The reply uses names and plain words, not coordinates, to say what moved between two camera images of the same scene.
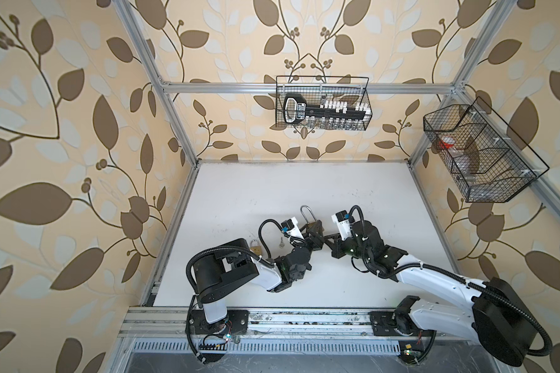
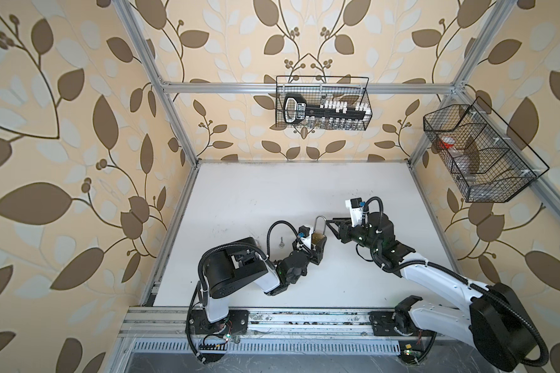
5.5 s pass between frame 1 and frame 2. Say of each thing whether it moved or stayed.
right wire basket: stayed
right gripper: moved
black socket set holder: stayed
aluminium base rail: stayed
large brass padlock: moved
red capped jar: stayed
